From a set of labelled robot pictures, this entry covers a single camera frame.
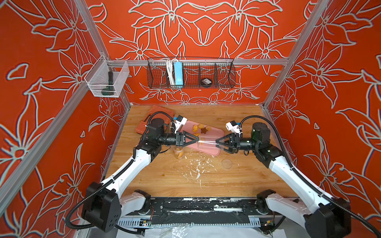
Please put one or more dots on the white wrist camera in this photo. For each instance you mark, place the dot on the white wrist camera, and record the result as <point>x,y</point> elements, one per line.
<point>179,121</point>
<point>234,127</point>

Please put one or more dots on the clear acrylic wall box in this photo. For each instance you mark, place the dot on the clear acrylic wall box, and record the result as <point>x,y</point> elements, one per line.
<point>97,77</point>

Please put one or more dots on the light blue box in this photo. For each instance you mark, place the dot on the light blue box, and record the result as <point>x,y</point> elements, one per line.
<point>178,70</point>

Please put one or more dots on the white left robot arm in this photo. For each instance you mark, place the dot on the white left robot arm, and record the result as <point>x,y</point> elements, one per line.
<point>103,205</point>

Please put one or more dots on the orange plastic tool case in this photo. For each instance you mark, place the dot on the orange plastic tool case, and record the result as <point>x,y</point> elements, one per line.
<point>142,124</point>

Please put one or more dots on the dark green flashlight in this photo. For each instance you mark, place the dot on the dark green flashlight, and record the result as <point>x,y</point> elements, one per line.
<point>109,89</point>

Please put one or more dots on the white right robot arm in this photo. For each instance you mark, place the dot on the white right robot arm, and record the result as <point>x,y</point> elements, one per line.
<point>322,215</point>

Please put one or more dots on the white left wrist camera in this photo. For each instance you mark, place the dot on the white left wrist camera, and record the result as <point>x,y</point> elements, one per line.
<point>179,121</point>

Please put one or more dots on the clear cookie jar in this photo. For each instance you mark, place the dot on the clear cookie jar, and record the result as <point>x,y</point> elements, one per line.
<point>207,143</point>
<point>178,152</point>

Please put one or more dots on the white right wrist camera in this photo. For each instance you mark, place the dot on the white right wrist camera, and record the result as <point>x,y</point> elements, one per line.
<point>234,127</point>

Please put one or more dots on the black wire wall basket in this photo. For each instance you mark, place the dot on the black wire wall basket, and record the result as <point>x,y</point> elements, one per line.
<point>160,72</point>

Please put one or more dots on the pink plastic tray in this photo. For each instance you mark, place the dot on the pink plastic tray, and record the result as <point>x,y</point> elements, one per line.
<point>215,132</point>

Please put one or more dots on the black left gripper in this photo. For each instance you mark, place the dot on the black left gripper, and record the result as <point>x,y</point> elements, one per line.
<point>181,139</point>

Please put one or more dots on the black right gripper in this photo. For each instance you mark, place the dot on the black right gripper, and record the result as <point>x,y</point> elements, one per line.
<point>233,143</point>

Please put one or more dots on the orange cookies on tray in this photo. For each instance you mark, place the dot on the orange cookies on tray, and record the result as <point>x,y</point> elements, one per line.
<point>200,129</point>

